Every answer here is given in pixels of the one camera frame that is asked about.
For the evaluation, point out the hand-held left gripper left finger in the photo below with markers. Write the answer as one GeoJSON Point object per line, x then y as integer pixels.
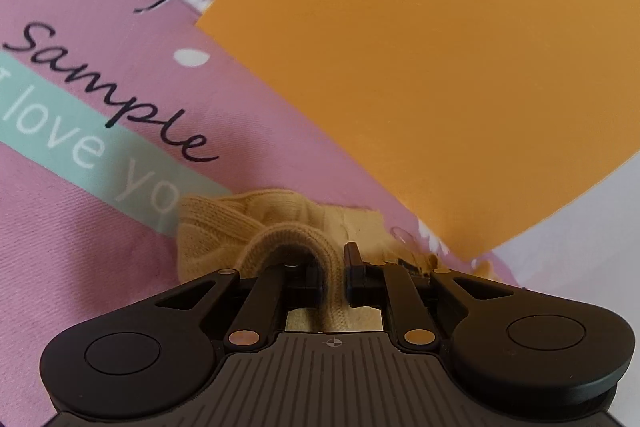
{"type": "Point", "coordinates": [270, 302]}

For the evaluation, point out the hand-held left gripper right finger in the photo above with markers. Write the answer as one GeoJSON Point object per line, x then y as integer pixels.
{"type": "Point", "coordinates": [356, 277]}

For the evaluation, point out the beige knitted sock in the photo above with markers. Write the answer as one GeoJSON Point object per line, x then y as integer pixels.
{"type": "Point", "coordinates": [225, 227]}

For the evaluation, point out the pink printed bed sheet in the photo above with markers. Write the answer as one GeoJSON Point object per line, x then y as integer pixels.
{"type": "Point", "coordinates": [90, 187]}

